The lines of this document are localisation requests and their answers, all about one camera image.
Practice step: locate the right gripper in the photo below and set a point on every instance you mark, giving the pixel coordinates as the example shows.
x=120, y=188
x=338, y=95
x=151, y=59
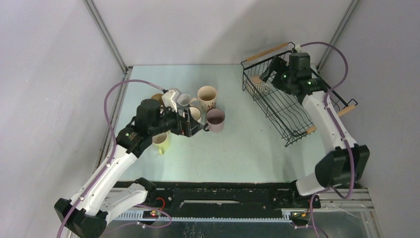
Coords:
x=278, y=64

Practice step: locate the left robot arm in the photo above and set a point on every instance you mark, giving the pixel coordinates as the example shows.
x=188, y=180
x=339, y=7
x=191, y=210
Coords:
x=88, y=212

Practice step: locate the white ribbed cup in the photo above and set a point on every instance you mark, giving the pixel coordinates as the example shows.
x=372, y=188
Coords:
x=259, y=86

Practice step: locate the white ribbed black-rimmed mug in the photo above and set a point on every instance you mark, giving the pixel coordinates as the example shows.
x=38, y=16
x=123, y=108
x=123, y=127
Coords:
x=196, y=114

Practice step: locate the small white cup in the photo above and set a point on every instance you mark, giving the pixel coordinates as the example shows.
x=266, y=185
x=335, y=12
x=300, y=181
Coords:
x=183, y=100

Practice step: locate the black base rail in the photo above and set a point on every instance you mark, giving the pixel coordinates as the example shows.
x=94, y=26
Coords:
x=227, y=200

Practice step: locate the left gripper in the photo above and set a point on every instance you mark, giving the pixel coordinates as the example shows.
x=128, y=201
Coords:
x=186, y=126

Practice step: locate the floral patterned mug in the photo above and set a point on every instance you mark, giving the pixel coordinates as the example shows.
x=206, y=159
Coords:
x=206, y=98

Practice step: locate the light green mug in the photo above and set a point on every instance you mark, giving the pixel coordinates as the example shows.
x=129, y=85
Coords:
x=162, y=142

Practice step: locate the lilac mug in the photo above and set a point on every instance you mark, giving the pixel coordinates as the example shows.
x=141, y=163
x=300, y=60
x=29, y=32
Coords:
x=215, y=120

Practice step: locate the black wire dish rack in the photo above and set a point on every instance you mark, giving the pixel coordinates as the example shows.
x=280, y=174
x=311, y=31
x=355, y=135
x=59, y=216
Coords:
x=289, y=117

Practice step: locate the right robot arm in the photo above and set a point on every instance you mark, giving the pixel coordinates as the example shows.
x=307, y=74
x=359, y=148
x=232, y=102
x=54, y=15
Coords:
x=344, y=159

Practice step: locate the beige ceramic cup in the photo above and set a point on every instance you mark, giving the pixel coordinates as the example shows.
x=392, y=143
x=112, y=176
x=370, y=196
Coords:
x=158, y=97

